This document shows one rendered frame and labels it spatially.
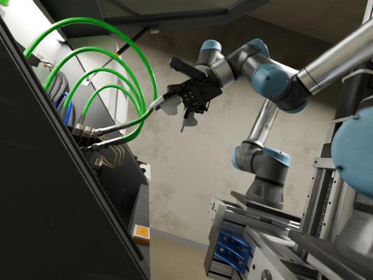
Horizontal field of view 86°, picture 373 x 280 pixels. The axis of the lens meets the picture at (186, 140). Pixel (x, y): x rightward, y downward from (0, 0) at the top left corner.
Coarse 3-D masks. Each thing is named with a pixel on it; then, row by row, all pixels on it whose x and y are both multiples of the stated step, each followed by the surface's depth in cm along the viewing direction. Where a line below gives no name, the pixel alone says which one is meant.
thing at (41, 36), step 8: (56, 24) 56; (64, 24) 57; (96, 24) 59; (104, 24) 58; (48, 32) 56; (120, 32) 59; (40, 40) 55; (128, 40) 59; (32, 48) 55; (136, 48) 60; (144, 56) 60; (144, 64) 61; (152, 72) 60; (152, 80) 60; (136, 120) 59
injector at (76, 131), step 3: (75, 129) 55; (78, 129) 56; (81, 129) 56; (72, 132) 56; (75, 132) 55; (78, 132) 56; (81, 132) 56; (72, 135) 55; (75, 135) 56; (78, 135) 56; (81, 135) 57; (75, 138) 55; (78, 138) 56; (75, 141) 56; (78, 141) 56; (78, 144) 57; (81, 147) 56; (84, 147) 57; (81, 150) 56; (84, 150) 57
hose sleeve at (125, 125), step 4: (120, 124) 58; (124, 124) 58; (128, 124) 58; (104, 128) 57; (108, 128) 57; (112, 128) 57; (116, 128) 58; (120, 128) 58; (124, 128) 59; (104, 132) 57; (108, 132) 58
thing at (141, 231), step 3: (138, 228) 39; (141, 228) 39; (144, 228) 39; (147, 228) 40; (138, 231) 37; (141, 231) 38; (144, 231) 38; (147, 231) 39; (138, 234) 36; (141, 234) 36; (144, 234) 37; (147, 234) 37; (132, 237) 36; (135, 240) 35; (138, 240) 35; (141, 240) 36; (141, 243) 36; (144, 243) 36; (147, 243) 36
